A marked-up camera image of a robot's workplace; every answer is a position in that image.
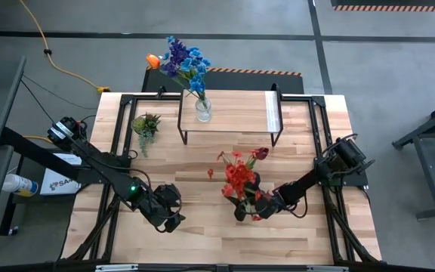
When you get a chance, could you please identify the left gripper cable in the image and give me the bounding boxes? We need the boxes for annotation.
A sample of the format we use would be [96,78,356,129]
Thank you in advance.
[126,168,154,192]

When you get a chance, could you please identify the purple artificial flower bunch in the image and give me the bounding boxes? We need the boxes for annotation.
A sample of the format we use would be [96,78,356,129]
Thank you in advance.
[162,37,191,79]

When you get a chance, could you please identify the white spray can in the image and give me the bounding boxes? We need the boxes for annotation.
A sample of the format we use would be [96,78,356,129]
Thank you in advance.
[2,173,39,198]

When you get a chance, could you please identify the small green succulent plant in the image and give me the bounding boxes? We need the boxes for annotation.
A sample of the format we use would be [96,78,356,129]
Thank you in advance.
[131,112,162,159]

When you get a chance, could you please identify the white printed cardboard box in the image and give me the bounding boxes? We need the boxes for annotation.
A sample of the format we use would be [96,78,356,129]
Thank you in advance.
[39,153,85,196]

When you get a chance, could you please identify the blue artificial flower bunch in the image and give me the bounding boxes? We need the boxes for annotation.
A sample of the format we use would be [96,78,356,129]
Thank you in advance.
[162,36,213,102]

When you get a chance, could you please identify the thin black floor cable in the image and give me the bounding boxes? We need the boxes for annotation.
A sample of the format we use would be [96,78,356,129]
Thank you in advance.
[21,74,98,111]
[20,79,58,125]

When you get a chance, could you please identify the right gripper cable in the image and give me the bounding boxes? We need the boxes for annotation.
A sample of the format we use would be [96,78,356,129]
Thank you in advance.
[288,190,309,219]

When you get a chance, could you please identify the black desk support beam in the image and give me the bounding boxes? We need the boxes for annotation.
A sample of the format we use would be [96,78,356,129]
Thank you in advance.
[0,126,101,183]

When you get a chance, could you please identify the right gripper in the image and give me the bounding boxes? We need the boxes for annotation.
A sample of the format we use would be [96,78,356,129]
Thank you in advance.
[233,172,286,223]

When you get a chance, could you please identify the clear ribbed glass vase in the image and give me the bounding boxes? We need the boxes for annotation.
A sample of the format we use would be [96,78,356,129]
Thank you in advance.
[195,97,213,123]

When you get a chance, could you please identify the orange artificial tulip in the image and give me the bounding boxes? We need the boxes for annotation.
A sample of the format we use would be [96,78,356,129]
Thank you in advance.
[145,53,200,100]

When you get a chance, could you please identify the black aluminium frame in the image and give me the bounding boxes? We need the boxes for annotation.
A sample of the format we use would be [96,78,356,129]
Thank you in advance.
[60,83,383,272]

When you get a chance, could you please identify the yellow extension cable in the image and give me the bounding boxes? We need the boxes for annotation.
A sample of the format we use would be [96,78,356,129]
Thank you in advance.
[18,0,111,94]

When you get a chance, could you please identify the silver metal bracket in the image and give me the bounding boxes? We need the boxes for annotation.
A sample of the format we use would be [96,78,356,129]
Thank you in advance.
[306,265,350,272]
[95,264,139,272]

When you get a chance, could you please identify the black lever handle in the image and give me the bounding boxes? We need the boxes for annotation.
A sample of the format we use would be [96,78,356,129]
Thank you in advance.
[355,159,376,175]

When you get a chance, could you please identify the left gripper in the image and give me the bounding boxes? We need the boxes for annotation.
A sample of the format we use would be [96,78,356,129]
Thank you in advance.
[150,183,187,234]

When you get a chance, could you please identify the red artificial flower bunch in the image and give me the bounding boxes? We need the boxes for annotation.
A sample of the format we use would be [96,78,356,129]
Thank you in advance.
[206,150,275,223]

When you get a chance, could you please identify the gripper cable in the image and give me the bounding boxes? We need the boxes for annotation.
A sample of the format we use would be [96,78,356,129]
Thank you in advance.
[126,168,154,192]
[288,190,309,219]

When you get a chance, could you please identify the black striped floor mat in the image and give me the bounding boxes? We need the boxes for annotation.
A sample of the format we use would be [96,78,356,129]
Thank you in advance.
[141,65,305,95]
[330,0,435,12]

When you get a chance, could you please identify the black metal stand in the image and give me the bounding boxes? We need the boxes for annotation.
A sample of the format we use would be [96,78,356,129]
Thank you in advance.
[392,94,435,221]

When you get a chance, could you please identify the dark red artificial tulip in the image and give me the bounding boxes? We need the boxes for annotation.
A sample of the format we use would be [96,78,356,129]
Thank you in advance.
[248,147,270,169]

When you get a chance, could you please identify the wooden shelf black legs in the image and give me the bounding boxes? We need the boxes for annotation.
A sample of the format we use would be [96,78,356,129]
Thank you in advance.
[177,83,285,147]

